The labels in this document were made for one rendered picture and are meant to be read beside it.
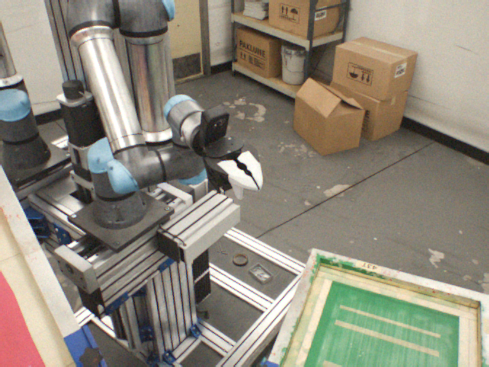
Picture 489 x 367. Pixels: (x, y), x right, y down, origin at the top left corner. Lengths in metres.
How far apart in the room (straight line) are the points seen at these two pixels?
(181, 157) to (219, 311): 1.54
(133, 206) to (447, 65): 3.40
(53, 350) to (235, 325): 1.41
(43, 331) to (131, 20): 0.71
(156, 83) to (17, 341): 0.66
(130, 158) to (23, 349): 0.45
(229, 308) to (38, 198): 1.18
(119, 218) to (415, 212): 2.61
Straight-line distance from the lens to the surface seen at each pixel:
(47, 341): 1.10
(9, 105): 1.63
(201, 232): 1.43
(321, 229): 3.25
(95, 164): 1.25
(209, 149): 0.83
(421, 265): 3.16
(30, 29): 4.61
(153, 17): 1.13
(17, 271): 1.14
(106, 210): 1.33
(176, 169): 1.00
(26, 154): 1.69
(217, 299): 2.50
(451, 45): 4.25
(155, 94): 1.20
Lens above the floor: 2.11
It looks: 36 degrees down
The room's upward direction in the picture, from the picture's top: straight up
